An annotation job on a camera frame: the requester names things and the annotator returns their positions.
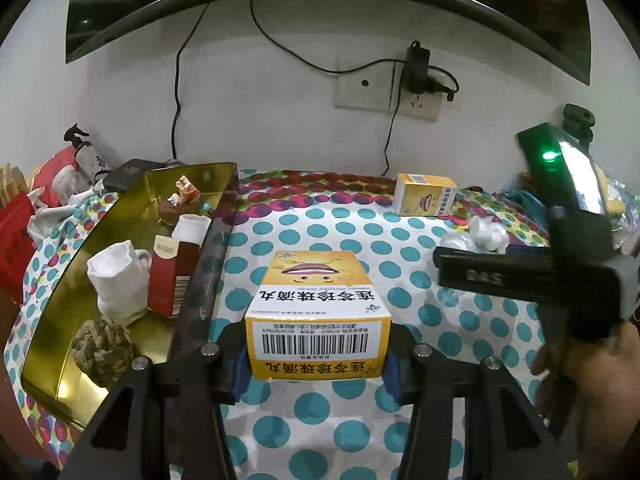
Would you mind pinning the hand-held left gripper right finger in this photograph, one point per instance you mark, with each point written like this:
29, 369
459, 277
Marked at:
392, 380

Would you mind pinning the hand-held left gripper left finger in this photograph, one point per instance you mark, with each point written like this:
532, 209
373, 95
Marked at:
239, 375

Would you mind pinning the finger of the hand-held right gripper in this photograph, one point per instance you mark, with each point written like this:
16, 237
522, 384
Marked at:
500, 276

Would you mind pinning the yellow medicine box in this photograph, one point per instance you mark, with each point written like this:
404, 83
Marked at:
315, 305
425, 196

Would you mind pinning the red cigarette pack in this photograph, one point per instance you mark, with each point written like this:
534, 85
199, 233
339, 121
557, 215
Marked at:
167, 280

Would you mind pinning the gold metal tin box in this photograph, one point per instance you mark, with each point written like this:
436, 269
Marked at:
115, 330

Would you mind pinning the brown woven ball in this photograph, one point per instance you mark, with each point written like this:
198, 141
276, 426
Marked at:
102, 355

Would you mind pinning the small white sock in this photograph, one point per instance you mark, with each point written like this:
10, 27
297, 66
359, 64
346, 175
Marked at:
191, 228

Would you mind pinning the large white sock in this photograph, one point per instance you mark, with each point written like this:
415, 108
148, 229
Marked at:
117, 280

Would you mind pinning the brown toy figurine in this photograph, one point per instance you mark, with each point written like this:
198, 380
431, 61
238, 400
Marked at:
175, 202

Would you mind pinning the person's right hand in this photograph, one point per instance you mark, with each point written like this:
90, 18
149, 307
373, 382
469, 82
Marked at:
595, 380

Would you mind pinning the crumpled white plastic wrap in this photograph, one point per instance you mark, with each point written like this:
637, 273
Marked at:
489, 230
456, 242

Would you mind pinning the yellow duck plush toy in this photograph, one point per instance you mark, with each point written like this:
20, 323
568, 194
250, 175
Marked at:
612, 192

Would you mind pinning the teal cloth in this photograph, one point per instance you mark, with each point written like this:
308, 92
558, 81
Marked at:
522, 202

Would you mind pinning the polka dot tablecloth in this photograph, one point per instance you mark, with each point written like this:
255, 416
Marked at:
325, 230

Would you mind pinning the black power adapter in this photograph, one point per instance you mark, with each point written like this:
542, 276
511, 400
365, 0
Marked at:
416, 67

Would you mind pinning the white plastic bag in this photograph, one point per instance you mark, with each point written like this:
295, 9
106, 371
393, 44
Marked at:
55, 210

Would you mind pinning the red paper bag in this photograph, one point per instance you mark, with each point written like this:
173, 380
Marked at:
20, 230

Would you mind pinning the wooden sticks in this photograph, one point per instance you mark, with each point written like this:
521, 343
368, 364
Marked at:
10, 182

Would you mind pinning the black webcam on mount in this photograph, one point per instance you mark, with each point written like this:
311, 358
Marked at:
579, 120

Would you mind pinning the white wall socket plate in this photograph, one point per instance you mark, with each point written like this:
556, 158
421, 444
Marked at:
365, 87

